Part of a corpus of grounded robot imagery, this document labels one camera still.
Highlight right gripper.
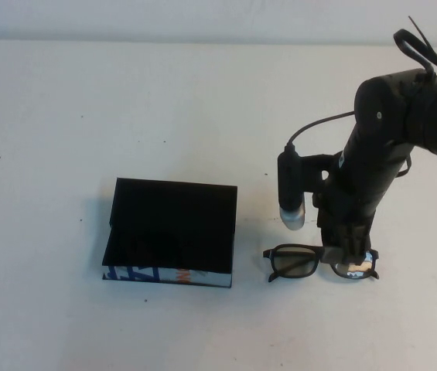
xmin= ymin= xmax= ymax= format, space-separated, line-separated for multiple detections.
xmin=312 ymin=129 xmax=411 ymax=267

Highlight black framed glasses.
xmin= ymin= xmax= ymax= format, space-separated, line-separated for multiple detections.
xmin=262 ymin=243 xmax=381 ymax=284

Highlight black printed glasses case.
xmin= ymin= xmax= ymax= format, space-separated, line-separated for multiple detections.
xmin=101 ymin=176 xmax=239 ymax=290

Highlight right camera mount bracket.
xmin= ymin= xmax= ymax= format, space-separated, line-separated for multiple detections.
xmin=298 ymin=153 xmax=345 ymax=195

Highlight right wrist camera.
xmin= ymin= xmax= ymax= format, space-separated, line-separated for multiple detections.
xmin=277 ymin=149 xmax=306 ymax=232

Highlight right camera cable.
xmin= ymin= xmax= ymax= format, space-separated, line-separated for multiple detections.
xmin=286 ymin=29 xmax=437 ymax=151

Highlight black cable tie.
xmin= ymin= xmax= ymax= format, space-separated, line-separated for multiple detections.
xmin=408 ymin=15 xmax=437 ymax=83

